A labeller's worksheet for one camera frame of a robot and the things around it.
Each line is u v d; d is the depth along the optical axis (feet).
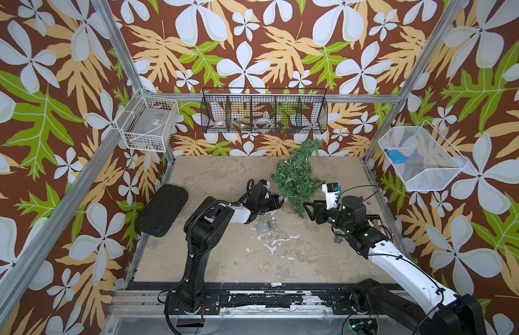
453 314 1.28
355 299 2.16
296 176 2.56
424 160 2.68
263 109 3.20
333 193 2.26
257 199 2.62
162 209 3.09
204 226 1.79
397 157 2.79
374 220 3.06
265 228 3.03
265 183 3.05
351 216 1.96
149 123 2.84
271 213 3.22
